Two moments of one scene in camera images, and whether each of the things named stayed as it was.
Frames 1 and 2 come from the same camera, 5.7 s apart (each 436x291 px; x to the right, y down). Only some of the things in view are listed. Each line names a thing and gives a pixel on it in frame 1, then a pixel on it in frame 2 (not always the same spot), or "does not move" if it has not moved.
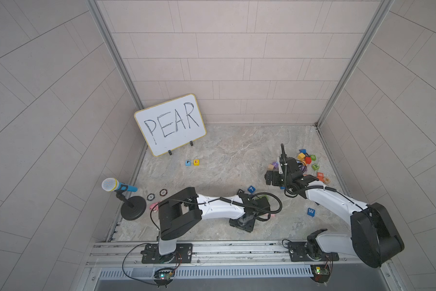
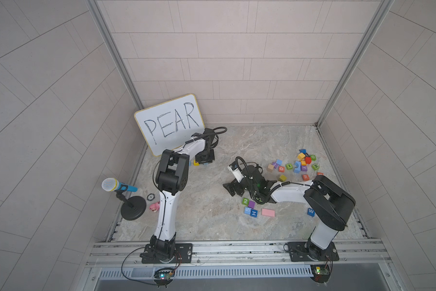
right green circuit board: [320, 273] does not move
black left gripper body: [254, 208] → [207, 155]
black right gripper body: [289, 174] → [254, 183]
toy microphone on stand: [133, 208] does not move
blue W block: [311, 212] does not move
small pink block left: [155, 209] does not move
